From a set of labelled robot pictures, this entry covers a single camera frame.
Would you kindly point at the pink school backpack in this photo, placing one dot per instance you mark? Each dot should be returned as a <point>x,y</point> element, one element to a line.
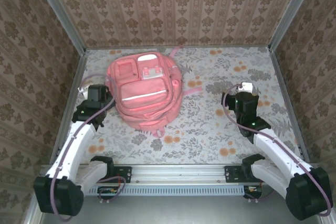
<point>144,93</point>

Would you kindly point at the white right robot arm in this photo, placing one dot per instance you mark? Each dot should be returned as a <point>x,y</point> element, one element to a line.
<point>275,150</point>

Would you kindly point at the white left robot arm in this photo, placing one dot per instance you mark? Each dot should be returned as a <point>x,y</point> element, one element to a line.
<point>78,140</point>

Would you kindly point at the floral printed table cover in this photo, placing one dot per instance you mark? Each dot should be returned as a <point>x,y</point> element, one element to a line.
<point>210,77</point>

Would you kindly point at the aluminium left side rail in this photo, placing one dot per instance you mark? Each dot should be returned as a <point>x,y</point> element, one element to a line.
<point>69,98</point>

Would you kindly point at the aluminium rail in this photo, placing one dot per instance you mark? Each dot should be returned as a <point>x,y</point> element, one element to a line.
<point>290,90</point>
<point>69,98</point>
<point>178,172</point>

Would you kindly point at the aluminium right side rail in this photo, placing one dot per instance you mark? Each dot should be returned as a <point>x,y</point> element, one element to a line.
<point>290,90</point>

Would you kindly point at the aluminium left corner post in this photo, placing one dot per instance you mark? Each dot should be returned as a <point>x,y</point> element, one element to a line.
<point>60,11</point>

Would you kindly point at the aluminium corner post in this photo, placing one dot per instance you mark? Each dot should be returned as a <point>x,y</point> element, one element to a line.
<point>291,11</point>
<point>60,11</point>

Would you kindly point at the aluminium front rail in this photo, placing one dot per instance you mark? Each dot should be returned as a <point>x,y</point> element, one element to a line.
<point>178,172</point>

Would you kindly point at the aluminium right corner post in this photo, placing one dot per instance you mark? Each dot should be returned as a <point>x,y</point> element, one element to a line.
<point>291,11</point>

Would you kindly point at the grey metal base plate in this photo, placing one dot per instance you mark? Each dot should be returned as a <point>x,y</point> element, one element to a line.
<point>183,211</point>

